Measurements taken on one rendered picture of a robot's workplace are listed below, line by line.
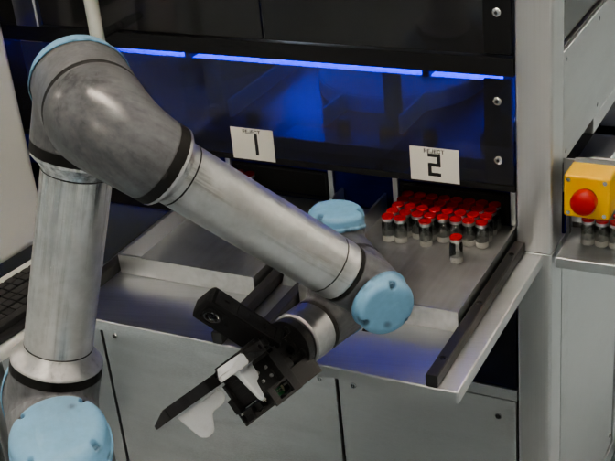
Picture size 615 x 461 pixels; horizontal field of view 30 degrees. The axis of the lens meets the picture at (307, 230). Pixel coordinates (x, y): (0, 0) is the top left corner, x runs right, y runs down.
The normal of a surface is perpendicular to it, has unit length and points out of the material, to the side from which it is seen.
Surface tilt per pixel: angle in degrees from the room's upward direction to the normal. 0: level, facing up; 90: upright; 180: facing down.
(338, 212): 5
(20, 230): 90
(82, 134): 75
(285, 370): 48
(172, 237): 0
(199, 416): 56
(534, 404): 90
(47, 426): 7
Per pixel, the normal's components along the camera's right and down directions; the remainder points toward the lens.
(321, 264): 0.38, 0.33
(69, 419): -0.05, -0.83
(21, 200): 0.83, 0.18
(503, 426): -0.44, 0.44
